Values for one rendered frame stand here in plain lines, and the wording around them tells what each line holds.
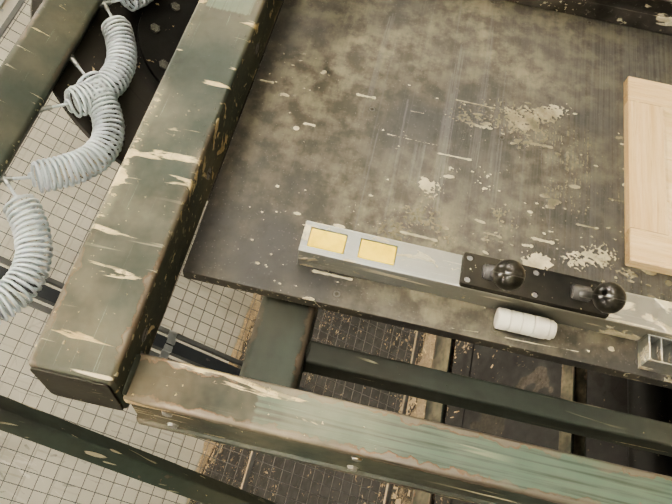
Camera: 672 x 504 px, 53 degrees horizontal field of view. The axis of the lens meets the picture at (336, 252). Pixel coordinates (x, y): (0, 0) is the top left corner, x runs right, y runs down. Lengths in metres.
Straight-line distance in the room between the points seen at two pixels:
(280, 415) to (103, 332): 0.22
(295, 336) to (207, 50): 0.44
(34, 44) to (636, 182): 1.17
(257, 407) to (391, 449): 0.16
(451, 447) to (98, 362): 0.41
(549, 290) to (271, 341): 0.38
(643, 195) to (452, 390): 0.43
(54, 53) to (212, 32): 0.55
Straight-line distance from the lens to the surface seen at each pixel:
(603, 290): 0.84
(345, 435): 0.81
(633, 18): 1.41
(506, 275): 0.81
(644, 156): 1.18
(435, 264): 0.92
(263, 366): 0.92
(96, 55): 1.67
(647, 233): 1.09
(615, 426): 1.02
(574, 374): 2.62
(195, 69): 1.03
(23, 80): 1.51
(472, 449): 0.83
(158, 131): 0.96
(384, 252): 0.92
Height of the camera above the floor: 2.05
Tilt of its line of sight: 24 degrees down
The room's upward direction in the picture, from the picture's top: 61 degrees counter-clockwise
